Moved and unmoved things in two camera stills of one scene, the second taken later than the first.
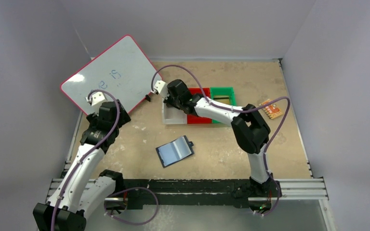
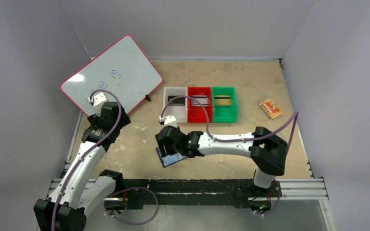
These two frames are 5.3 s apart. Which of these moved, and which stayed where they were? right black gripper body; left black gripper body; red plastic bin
Moved: right black gripper body
Stayed: left black gripper body; red plastic bin
